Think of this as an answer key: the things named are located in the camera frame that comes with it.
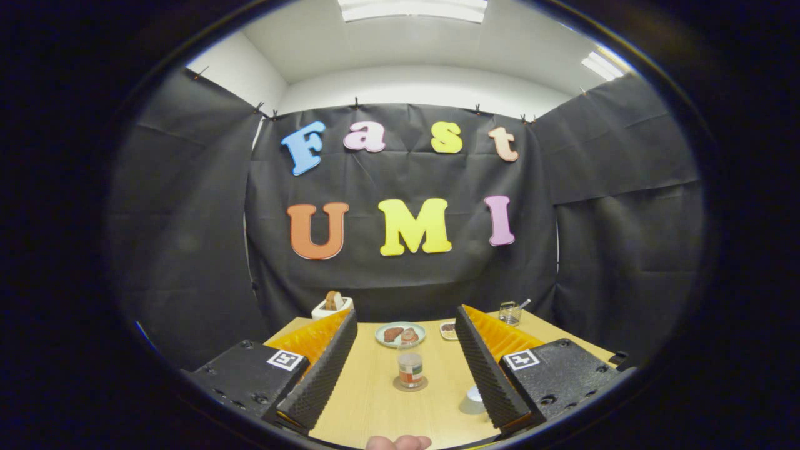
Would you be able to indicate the black table edge bracket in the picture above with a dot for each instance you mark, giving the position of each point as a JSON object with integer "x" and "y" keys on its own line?
{"x": 619, "y": 358}

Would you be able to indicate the pale green plate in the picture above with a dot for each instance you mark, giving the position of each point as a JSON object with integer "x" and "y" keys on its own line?
{"x": 382, "y": 340}

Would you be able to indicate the round brown coaster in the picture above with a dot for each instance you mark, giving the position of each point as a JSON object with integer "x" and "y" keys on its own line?
{"x": 396, "y": 384}

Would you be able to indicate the wide ceiling light panel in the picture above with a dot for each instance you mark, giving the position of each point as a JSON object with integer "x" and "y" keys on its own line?
{"x": 412, "y": 9}

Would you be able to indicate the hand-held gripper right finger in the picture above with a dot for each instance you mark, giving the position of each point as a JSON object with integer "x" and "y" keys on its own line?
{"x": 487, "y": 375}

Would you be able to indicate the black backdrop cloth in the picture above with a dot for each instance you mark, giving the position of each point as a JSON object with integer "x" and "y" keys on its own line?
{"x": 187, "y": 250}

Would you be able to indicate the toast slice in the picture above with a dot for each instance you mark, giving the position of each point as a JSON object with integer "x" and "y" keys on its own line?
{"x": 332, "y": 300}

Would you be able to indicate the small ceiling light panel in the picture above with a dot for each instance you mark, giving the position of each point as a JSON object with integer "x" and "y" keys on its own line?
{"x": 602, "y": 65}

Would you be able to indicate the white toaster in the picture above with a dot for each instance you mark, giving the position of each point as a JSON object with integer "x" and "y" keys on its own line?
{"x": 322, "y": 310}

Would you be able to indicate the small cream dish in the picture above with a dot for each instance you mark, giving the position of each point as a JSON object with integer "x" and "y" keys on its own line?
{"x": 448, "y": 330}

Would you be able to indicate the brown food piece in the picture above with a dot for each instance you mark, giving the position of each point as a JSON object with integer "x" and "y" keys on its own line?
{"x": 392, "y": 334}
{"x": 414, "y": 334}

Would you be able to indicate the wooden table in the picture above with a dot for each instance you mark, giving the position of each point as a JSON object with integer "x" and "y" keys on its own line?
{"x": 369, "y": 400}

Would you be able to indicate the white cup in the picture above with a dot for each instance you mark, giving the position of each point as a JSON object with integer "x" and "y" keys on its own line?
{"x": 472, "y": 401}

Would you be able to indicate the clear plastic juice bottle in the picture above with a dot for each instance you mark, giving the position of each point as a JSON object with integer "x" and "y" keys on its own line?
{"x": 410, "y": 369}

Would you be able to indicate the small glass jar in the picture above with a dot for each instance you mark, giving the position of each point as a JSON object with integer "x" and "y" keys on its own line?
{"x": 509, "y": 314}

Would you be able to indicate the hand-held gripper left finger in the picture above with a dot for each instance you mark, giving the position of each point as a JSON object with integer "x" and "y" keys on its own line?
{"x": 325, "y": 375}

